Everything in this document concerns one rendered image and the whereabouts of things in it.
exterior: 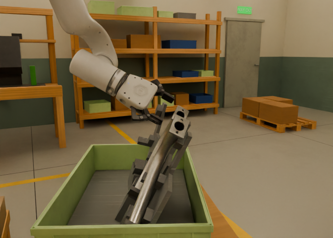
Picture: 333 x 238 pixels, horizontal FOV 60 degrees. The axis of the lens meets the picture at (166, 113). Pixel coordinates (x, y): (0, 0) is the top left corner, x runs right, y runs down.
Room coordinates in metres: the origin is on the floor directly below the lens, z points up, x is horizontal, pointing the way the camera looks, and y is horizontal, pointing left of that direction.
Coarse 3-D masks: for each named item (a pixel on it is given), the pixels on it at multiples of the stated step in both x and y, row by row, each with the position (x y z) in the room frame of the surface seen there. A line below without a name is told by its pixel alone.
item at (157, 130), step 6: (156, 108) 1.11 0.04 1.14; (162, 108) 1.09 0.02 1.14; (156, 114) 1.09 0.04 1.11; (162, 114) 1.08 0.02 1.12; (156, 126) 1.11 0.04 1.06; (156, 132) 1.07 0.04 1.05; (156, 138) 1.04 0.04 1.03; (156, 144) 1.00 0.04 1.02; (150, 150) 1.08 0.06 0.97; (132, 168) 1.03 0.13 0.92; (132, 174) 0.99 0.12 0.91; (138, 174) 0.96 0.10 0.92; (132, 180) 0.95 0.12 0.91
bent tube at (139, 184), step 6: (180, 108) 0.87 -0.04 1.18; (174, 114) 0.85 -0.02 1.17; (180, 114) 0.88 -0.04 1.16; (186, 114) 0.86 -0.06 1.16; (168, 126) 0.91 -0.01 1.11; (162, 138) 0.92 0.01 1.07; (156, 150) 0.90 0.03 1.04; (150, 156) 0.89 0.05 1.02; (150, 162) 0.86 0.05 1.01; (144, 168) 0.85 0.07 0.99; (138, 180) 0.82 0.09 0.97; (138, 186) 0.80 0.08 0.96
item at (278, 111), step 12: (264, 96) 6.01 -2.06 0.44; (276, 96) 6.01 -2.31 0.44; (252, 108) 5.53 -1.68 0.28; (264, 108) 5.18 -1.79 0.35; (276, 108) 4.91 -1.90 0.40; (288, 108) 4.85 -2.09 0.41; (252, 120) 5.62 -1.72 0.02; (264, 120) 5.16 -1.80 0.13; (276, 120) 4.89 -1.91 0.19; (288, 120) 4.86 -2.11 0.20; (300, 120) 5.11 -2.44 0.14; (312, 120) 5.11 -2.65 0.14
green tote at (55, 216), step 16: (96, 144) 1.19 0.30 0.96; (112, 144) 1.19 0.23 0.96; (128, 144) 1.19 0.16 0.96; (80, 160) 1.01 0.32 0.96; (96, 160) 1.19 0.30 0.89; (112, 160) 1.19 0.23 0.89; (128, 160) 1.19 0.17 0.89; (80, 176) 0.96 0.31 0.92; (192, 176) 0.90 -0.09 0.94; (64, 192) 0.79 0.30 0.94; (80, 192) 0.95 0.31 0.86; (192, 192) 0.89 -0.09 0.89; (48, 208) 0.67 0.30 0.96; (64, 208) 0.78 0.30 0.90; (192, 208) 0.88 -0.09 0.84; (48, 224) 0.65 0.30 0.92; (64, 224) 0.77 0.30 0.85; (144, 224) 0.60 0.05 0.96; (160, 224) 0.60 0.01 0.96; (176, 224) 0.60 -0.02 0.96; (192, 224) 0.60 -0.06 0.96; (208, 224) 0.60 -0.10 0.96
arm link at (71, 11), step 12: (60, 0) 0.81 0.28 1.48; (72, 0) 0.82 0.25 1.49; (60, 12) 0.82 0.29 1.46; (72, 12) 0.82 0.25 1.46; (84, 12) 0.84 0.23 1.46; (60, 24) 0.84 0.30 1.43; (72, 24) 0.83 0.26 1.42; (84, 24) 0.84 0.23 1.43; (96, 24) 0.89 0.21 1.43; (84, 36) 0.91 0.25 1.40; (96, 36) 0.92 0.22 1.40; (108, 36) 0.95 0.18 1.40; (96, 48) 0.96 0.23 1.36; (108, 48) 0.95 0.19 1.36
